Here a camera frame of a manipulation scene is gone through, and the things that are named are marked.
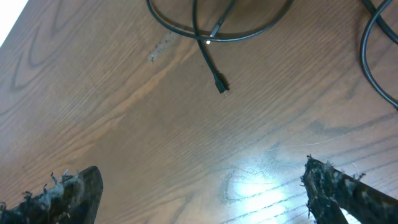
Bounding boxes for black cable bundle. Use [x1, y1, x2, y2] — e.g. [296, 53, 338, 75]
[145, 0, 295, 95]

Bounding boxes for frayed right gripper right finger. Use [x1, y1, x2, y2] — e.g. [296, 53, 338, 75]
[301, 155, 397, 224]

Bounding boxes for frayed right gripper left finger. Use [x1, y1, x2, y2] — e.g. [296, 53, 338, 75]
[1, 166, 103, 224]

